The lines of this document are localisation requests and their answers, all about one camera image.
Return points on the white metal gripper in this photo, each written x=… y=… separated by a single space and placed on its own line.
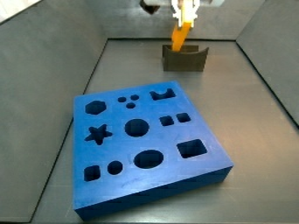
x=184 y=9

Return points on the yellow double-square block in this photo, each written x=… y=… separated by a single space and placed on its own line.
x=179 y=35

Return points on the blue foam shape board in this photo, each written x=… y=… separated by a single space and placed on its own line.
x=143 y=147

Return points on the black curved holder stand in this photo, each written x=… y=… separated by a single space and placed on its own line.
x=188 y=60

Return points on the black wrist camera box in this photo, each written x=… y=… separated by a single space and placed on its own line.
x=149 y=8

